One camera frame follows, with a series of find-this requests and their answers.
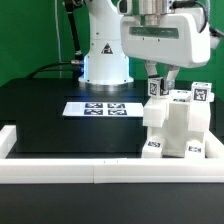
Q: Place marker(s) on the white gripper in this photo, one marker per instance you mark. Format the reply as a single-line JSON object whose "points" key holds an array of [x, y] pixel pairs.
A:
{"points": [[177, 41]]}

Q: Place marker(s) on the white chair back frame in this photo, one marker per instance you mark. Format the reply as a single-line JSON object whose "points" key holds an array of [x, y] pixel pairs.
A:
{"points": [[177, 110]]}

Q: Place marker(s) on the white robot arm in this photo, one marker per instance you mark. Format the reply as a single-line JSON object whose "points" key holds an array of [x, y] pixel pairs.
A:
{"points": [[106, 63]]}

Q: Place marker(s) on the white marker sheet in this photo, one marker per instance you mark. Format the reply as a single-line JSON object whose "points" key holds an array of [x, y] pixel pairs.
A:
{"points": [[103, 109]]}

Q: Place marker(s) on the white U-shaped fence frame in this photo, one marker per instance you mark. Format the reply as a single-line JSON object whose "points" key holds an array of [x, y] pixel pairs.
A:
{"points": [[38, 171]]}

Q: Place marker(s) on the black camera pole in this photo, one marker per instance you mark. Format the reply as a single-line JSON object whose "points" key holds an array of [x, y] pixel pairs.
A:
{"points": [[70, 6]]}

